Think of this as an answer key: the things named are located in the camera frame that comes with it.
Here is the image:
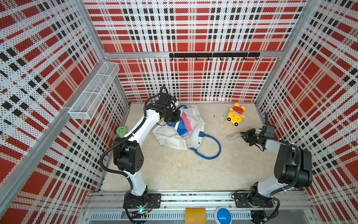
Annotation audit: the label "clear plastic compass set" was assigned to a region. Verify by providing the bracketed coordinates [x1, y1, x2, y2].
[227, 132, 242, 140]

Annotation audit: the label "white canvas bag blue handles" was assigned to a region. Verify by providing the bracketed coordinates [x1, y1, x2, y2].
[152, 105, 222, 160]

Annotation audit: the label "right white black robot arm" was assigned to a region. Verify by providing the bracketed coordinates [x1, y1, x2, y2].
[240, 113, 313, 208]

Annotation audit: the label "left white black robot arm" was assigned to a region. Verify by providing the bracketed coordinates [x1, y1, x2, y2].
[99, 85, 181, 207]

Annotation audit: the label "yellow plush toy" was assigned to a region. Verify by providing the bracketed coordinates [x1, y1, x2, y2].
[226, 103, 246, 127]

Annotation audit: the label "pink pencil case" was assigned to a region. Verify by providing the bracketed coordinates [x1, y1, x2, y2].
[181, 112, 192, 132]

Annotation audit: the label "green tape roll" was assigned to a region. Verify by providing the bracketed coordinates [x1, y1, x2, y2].
[116, 126, 127, 138]

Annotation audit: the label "blue round button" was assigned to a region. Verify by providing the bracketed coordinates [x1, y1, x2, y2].
[214, 207, 232, 224]

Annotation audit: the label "yellow block at front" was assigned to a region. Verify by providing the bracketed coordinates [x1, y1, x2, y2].
[185, 208, 207, 224]

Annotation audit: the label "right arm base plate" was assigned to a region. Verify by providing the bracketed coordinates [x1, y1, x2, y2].
[233, 192, 274, 208]

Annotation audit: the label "white wire wall basket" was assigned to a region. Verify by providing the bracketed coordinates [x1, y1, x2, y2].
[69, 62, 119, 120]

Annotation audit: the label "black hook rail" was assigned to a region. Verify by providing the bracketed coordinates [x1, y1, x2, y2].
[169, 52, 261, 59]

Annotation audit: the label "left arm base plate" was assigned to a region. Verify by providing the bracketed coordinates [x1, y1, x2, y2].
[123, 193, 161, 210]

